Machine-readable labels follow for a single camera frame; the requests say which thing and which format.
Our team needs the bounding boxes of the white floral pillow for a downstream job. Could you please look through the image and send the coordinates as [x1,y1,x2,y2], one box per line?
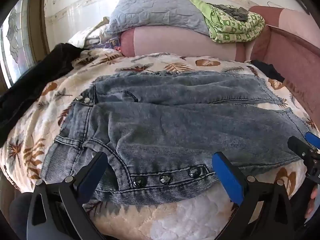
[68,17,120,49]

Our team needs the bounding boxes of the pink padded bed frame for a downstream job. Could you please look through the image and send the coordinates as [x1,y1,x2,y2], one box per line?
[246,5,320,130]

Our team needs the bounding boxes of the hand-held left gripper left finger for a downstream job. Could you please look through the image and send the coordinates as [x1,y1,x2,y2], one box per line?
[26,151,108,240]

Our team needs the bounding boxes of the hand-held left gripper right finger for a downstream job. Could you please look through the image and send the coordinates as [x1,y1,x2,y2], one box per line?
[212,151,293,240]

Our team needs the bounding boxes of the purple printed cloth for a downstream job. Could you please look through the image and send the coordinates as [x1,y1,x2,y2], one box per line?
[100,37,122,51]

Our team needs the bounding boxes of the small black cloth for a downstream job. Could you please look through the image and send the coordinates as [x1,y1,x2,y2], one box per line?
[250,59,285,83]

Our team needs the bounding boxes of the dark grey crumpled cloth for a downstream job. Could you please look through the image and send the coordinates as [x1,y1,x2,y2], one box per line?
[212,4,249,22]

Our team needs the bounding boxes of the person's right hand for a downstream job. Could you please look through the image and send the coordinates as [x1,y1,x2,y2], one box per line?
[304,184,319,219]

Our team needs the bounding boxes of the grey quilted blanket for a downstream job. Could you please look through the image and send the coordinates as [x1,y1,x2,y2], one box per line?
[106,0,210,36]

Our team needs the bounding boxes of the green patterned blanket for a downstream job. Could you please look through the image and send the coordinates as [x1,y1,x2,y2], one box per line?
[189,0,265,43]

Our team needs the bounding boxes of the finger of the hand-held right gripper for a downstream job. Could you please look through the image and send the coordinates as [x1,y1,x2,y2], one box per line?
[287,136,313,161]
[304,131,320,148]

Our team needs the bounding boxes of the pink bolster pillow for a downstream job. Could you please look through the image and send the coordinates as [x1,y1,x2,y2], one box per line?
[120,25,250,62]

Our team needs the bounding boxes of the cream leaf print blanket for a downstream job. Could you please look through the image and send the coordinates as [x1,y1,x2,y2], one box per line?
[0,49,320,240]

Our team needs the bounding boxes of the grey-blue denim pants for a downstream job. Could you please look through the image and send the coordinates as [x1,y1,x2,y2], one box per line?
[40,71,312,204]

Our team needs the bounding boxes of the window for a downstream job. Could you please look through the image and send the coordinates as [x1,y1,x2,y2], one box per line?
[0,0,37,88]

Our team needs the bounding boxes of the large black cloth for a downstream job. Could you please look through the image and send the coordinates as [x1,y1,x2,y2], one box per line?
[0,43,83,147]

